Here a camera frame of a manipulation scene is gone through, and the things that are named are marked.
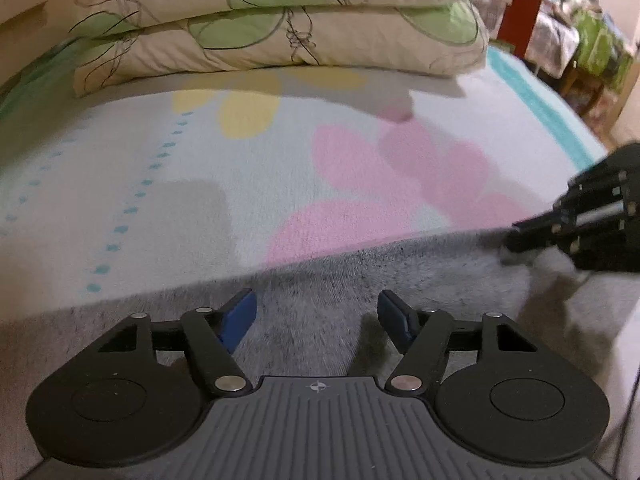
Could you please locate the grey pants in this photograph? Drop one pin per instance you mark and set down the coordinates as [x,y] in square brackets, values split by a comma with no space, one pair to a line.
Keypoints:
[320,320]

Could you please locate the floral printed bed sheet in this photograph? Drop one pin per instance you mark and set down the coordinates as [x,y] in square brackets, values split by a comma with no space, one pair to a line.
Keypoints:
[210,170]

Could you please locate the wooden stool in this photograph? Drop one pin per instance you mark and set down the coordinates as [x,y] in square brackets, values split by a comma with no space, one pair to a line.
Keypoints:
[582,87]

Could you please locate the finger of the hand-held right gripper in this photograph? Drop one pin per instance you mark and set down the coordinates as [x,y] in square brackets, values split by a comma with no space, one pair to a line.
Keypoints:
[607,170]
[545,234]

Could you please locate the red wooden post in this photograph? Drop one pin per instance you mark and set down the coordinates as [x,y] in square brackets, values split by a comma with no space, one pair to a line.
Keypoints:
[520,15]

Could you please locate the cluttered side table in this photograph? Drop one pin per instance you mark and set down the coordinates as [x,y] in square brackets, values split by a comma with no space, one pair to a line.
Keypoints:
[595,40]

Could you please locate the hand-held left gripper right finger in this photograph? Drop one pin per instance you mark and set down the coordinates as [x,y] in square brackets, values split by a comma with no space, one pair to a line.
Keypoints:
[393,319]

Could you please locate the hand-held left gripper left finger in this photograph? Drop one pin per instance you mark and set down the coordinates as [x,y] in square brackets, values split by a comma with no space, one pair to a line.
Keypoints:
[241,319]

